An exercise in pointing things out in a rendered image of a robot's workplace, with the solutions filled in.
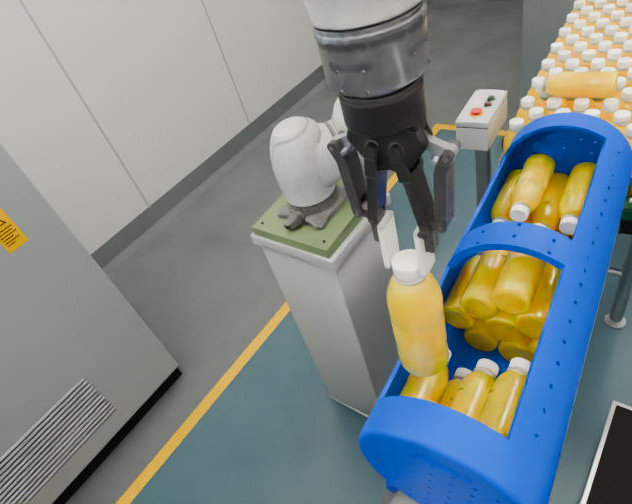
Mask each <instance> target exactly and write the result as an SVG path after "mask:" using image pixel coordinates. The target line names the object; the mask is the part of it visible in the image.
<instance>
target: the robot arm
mask: <svg viewBox="0 0 632 504"><path fill-rule="evenodd" d="M303 1H304V4H305V6H306V8H307V10H308V12H309V15H310V19H311V22H312V25H313V34H314V37H315V40H316V41H317V45H318V49H319V53H320V57H321V61H322V65H323V69H324V73H325V77H326V81H327V84H328V86H329V87H330V89H332V90H333V91H334V92H336V93H338V99H337V100H336V102H335V104H334V109H333V114H332V119H331V120H329V121H327V122H325V123H316V122H315V121H314V120H312V119H310V118H307V117H291V118H288V119H285V120H283V121H282V122H280V123H279V124H278V125H277V126H276V127H275V128H274V130H273V132H272V134H271V137H270V146H269V148H270V159H271V165H272V168H273V171H274V174H275V177H276V179H277V182H278V184H279V186H280V188H281V190H282V192H283V194H284V195H285V197H286V200H287V203H286V204H285V205H284V206H283V207H281V208H280V209H279V210H278V211H277V216H278V218H285V219H287V220H286V222H285V224H284V226H285V229H287V230H288V231H292V230H294V229H295V228H296V227H298V226H299V225H300V224H302V223H303V224H306V225H309V226H312V227H314V228H315V229H316V230H323V229H324V228H325V227H326V226H327V223H328V222H329V220H330V219H331V218H332V217H333V216H334V215H335V213H336V212H337V211H338V210H339V209H340V208H341V206H342V205H343V204H344V203H345V202H346V201H347V200H349V203H350V206H351V209H352V212H353V214H354V216H356V217H358V218H361V217H362V216H363V217H365V218H367V219H368V221H369V223H371V227H372V232H373V236H374V239H375V241H376V242H380V245H381V250H382V255H383V261H384V266H385V268H386V269H391V267H392V259H393V257H394V256H395V255H396V254H397V253H398V252H400V251H399V245H398V238H397V232H396V226H395V219H394V213H393V211H391V210H388V211H387V212H386V213H385V211H386V209H387V208H388V206H389V204H388V205H387V170H391V171H394V172H396V175H397V178H398V181H399V183H403V186H404V189H405V191H406V194H407V197H408V200H409V203H410V205H411V208H412V211H413V214H414V217H415V219H416V222H417V225H418V226H417V227H416V229H415V231H414V232H413V237H414V242H415V248H416V254H417V259H418V265H419V271H420V276H421V277H423V278H427V276H428V274H429V272H430V270H431V268H432V267H433V265H434V263H435V254H434V252H435V250H436V248H437V246H438V245H439V242H440V241H439V233H438V232H440V233H445V232H446V230H447V228H448V226H449V225H450V223H451V221H452V219H453V217H454V202H455V159H456V157H457V155H458V153H459V150H460V148H461V142H460V141H459V140H457V139H451V140H450V141H449V142H446V141H443V140H441V139H439V138H437V137H434V136H433V131H432V129H431V128H430V126H429V125H428V123H427V120H426V99H425V90H424V80H423V72H424V71H425V70H426V68H427V67H428V65H429V62H430V52H429V40H428V29H427V18H426V12H427V2H426V0H303ZM425 150H428V151H429V152H430V154H431V160H432V161H431V164H432V165H433V166H435V169H434V173H433V186H434V201H433V198H432V195H431V192H430V189H429V186H428V183H427V179H426V176H425V173H424V170H423V165H424V162H423V158H422V154H423V153H424V151H425ZM362 168H364V173H363V170H362ZM364 175H365V177H367V184H366V180H365V177H364ZM340 178H342V181H343V184H344V186H340V185H337V184H336V182H337V181H338V180H339V179H340ZM386 205H387V206H386Z"/></svg>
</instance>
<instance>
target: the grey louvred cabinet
mask: <svg viewBox="0 0 632 504"><path fill-rule="evenodd" d="M178 366H179V365H178V363H177V362H176V361H175V360H174V358H173V357H172V356H171V355H170V353H169V352H168V351H167V350H166V348H165V347H164V346H163V345H162V343H161V342H160V341H159V340H158V338H157V337H156V336H155V335H154V334H153V332H152V331H151V330H150V329H149V327H148V326H147V325H146V324H145V322H144V321H143V320H142V319H141V317H140V316H139V315H138V314H137V312H136V311H135V310H134V309H133V307H132V306H131V305H130V304H129V302H128V301H127V300H126V299H125V297H124V296H123V295H122V294H121V292H120V291H119V290H118V289H117V287H116V286H115V285H114V284H113V283H112V281H111V280H110V279H109V278H108V276H107V275H106V274H105V273H104V271H103V270H102V269H101V268H100V266H99V265H98V264H97V263H96V261H95V260H94V259H93V258H92V256H91V255H90V254H89V253H88V251H87V250H86V249H85V248H84V246H83V245H82V244H81V243H80V241H79V240H78V239H77V238H76V236H75V235H74V234H73V233H72V232H71V230H70V229H69V228H68V227H67V225H66V224H65V223H64V222H63V220H62V219H61V218H60V217H59V215H58V214H57V213H56V212H55V210H54V209H53V208H52V207H51V205H50V204H49V203H48V202H47V200H46V199H45V198H44V197H43V195H42V194H41V193H40V192H39V190H38V189H37V188H36V187H35V185H34V184H33V183H32V182H31V180H30V179H29V178H28V177H27V176H26V174H25V173H24V172H23V171H22V169H21V168H20V167H19V166H18V164H17V163H16V162H15V161H14V159H13V158H12V157H11V156H10V154H9V153H8V152H7V151H6V149H5V148H4V147H3V146H2V144H1V143H0V504H65V503H66V502H67V501H68V500H69V499H70V498H71V497H72V496H73V495H74V493H75V492H76V491H77V490H78V489H79V488H80V487H81V486H82V485H83V483H84V482H85V481H86V480H87V479H88V478H89V477H90V476H91V475H92V473H93V472H94V471H95V470H96V469H97V468H98V467H99V466H100V465H101V463H102V462H103V461H104V460H105V459H106V458H107V457H108V456H109V455H110V454H111V452H112V451H113V450H114V449H115V448H116V447H117V446H118V445H119V444H120V442H121V441H122V440H123V439H124V438H125V437H126V436H127V435H128V434H129V432H130V431H131V430H132V429H133V428H134V427H135V426H136V425H137V424H138V422H139V421H140V420H141V419H142V418H143V417H144V416H145V415H146V414H147V412H148V411H149V410H150V409H151V408H152V407H153V406H154V405H155V404H156V402H157V401H158V400H159V399H160V398H161V397H162V396H163V395H164V394H165V393H166V391H167V390H168V389H169V388H170V387H171V386H172V385H173V384H174V383H175V381H176V380H177V379H178V378H179V377H180V376H181V375H182V373H181V372H180V370H179V369H178V368H177V367H178Z"/></svg>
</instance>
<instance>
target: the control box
mask: <svg viewBox="0 0 632 504"><path fill-rule="evenodd" d="M490 95H493V96H495V99H494V100H491V101H490V102H491V105H490V106H484V102H486V101H489V100H488V99H487V98H488V96H490ZM477 99H478V100H479V101H478V100H477ZM474 104H476V105H474ZM474 106H475V107H474ZM477 107H479V108H482V109H483V112H482V113H480V114H479V115H474V114H471V113H470V111H471V109H473V108H477ZM506 118H507V90H476V91H475V92H474V94H473V95H472V97H471V98H470V100H469V101H468V103H467V104H466V106H465V107H464V109H463V110H462V112H461V113H460V115H459V116H458V118H457V119H456V121H455V126H456V139H457V140H459V141H460V142H461V148H460V149H468V150H480V151H489V149H490V147H491V145H492V144H493V142H494V140H495V138H496V136H497V135H498V133H499V131H500V129H501V127H502V126H503V124H504V122H505V120H506Z"/></svg>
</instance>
